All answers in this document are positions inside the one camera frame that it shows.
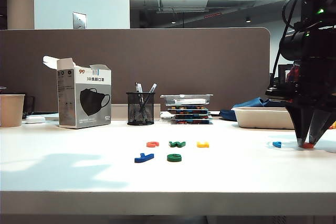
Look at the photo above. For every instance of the blue letter y magnet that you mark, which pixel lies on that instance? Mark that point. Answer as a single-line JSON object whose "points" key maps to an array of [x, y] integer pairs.
{"points": [[142, 158]]}

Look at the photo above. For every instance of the letter magnet blister pack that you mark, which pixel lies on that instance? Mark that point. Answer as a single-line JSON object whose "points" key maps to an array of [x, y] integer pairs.
{"points": [[190, 117], [190, 122], [190, 113], [187, 108]]}

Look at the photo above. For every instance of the dark lidded plastic cup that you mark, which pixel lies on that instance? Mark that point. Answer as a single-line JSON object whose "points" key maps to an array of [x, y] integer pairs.
{"points": [[3, 88]]}

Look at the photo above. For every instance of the yellow letter u magnet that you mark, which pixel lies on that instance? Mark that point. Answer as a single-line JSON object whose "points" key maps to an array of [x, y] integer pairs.
{"points": [[202, 144]]}

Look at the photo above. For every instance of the light blue letter magnet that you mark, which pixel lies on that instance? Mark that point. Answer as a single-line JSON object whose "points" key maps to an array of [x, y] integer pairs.
{"points": [[276, 144]]}

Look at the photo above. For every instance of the beige pulp food tray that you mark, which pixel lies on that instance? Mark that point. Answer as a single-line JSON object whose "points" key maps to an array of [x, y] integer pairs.
{"points": [[262, 119]]}

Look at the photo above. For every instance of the small yellow letter magnet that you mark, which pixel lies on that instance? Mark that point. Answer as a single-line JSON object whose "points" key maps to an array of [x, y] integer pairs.
{"points": [[334, 125]]}

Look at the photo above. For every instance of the white earbuds case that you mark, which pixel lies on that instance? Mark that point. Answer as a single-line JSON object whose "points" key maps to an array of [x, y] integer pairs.
{"points": [[35, 119]]}

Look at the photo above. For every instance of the brown desk partition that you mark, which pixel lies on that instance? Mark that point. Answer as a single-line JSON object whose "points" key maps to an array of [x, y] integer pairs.
{"points": [[170, 61]]}

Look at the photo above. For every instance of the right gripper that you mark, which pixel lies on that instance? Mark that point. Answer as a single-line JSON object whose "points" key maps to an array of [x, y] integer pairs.
{"points": [[315, 82]]}

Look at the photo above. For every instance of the red letter c magnet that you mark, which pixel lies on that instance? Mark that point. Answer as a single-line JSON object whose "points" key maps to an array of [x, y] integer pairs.
{"points": [[151, 144]]}

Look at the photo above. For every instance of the red plaid garment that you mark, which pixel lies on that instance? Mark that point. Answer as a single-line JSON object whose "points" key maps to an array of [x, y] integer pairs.
{"points": [[292, 73]]}

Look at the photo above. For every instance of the metal wall plate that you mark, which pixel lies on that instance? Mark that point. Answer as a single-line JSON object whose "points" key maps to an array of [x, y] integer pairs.
{"points": [[79, 20]]}

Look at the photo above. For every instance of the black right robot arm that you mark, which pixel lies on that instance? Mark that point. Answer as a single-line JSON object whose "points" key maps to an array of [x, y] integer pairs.
{"points": [[309, 43]]}

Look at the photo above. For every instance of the brown paper cup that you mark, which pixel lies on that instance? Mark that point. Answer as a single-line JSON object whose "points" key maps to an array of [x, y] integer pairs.
{"points": [[11, 111]]}

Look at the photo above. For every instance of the black monitor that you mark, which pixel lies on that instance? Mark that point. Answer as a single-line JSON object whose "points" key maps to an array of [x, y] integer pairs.
{"points": [[282, 73]]}

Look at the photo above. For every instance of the grey capped pen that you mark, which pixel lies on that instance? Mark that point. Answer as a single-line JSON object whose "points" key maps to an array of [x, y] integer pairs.
{"points": [[137, 87], [140, 89], [153, 88]]}

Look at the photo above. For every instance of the black mesh pen holder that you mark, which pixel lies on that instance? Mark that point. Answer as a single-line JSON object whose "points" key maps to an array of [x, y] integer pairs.
{"points": [[140, 113]]}

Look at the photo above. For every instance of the green letter w magnet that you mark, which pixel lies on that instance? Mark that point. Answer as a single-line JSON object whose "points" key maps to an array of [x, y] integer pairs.
{"points": [[177, 144]]}

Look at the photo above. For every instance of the red letter s magnet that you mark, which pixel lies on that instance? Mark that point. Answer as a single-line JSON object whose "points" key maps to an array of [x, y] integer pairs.
{"points": [[307, 145]]}

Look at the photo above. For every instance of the grey face mask box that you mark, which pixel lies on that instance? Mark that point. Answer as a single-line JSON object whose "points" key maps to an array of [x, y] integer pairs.
{"points": [[86, 98]]}

